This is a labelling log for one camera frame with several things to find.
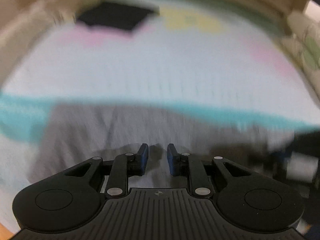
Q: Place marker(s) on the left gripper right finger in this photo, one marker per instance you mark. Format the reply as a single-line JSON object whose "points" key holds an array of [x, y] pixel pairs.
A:
{"points": [[246, 199]]}

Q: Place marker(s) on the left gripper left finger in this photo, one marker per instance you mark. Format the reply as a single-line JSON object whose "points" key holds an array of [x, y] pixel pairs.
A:
{"points": [[71, 198]]}

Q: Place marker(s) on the grey speckled pants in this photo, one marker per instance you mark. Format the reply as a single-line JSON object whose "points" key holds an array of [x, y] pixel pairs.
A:
{"points": [[76, 133]]}

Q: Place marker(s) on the floral white bed sheet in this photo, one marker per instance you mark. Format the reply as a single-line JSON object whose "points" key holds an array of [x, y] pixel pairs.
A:
{"points": [[205, 61]]}

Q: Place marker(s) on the cream leaf print pillow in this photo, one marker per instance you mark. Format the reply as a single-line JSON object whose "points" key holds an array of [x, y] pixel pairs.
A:
{"points": [[303, 45]]}

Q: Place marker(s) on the folded black garment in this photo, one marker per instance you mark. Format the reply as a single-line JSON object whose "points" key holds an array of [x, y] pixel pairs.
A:
{"points": [[116, 15]]}

